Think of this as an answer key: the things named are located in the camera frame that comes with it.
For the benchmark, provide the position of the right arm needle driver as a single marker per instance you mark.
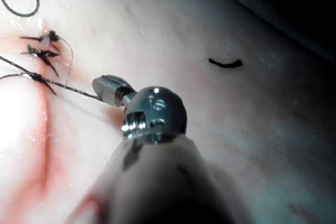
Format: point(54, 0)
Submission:
point(162, 113)

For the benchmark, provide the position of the right arm needle driver jaw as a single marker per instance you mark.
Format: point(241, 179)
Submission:
point(115, 80)
point(105, 91)

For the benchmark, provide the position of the dark right arm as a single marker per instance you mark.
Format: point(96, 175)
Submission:
point(162, 182)

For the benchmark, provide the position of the black stitching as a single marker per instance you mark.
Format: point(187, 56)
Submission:
point(42, 53)

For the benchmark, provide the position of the tissue pad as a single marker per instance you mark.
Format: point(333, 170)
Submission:
point(236, 129)

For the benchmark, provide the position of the short black thread piece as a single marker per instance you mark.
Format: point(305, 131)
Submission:
point(224, 65)

